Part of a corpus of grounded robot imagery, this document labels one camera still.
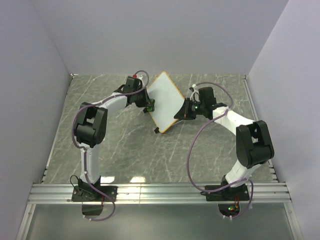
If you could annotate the yellow framed whiteboard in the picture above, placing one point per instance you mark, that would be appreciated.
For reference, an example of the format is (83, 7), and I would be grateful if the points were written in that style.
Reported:
(168, 100)

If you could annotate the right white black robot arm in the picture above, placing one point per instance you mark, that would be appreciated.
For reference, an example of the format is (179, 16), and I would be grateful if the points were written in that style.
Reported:
(253, 143)

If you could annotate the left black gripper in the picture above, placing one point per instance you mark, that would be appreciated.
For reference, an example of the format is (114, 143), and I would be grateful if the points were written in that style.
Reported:
(147, 99)

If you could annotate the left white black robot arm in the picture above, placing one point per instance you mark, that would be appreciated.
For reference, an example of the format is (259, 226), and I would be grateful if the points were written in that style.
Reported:
(89, 129)

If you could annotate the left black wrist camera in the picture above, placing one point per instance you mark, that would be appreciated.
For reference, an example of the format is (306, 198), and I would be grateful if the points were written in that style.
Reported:
(132, 83)

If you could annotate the green whiteboard eraser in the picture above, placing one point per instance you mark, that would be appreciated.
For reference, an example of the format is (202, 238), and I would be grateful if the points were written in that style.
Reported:
(150, 105)

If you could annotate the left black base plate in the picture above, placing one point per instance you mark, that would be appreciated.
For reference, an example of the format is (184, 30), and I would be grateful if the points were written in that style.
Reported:
(87, 194)

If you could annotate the right black whiteboard foot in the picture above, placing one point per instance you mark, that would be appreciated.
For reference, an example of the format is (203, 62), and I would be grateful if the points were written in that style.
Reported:
(156, 129)

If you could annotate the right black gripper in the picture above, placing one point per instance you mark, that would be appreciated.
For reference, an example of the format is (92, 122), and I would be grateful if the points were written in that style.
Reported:
(184, 113)

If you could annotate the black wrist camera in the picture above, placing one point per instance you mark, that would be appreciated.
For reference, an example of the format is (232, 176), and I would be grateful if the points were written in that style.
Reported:
(132, 83)
(206, 96)

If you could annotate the aluminium front rail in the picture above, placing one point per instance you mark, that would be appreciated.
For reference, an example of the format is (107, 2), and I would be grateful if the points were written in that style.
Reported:
(154, 194)

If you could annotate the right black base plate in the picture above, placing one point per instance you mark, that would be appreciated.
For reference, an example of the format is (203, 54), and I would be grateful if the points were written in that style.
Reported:
(240, 193)

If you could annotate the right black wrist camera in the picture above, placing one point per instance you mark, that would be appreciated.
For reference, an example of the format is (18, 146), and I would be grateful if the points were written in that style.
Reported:
(206, 96)

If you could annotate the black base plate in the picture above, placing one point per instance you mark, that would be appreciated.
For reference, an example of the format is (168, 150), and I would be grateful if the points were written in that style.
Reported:
(240, 193)
(87, 194)

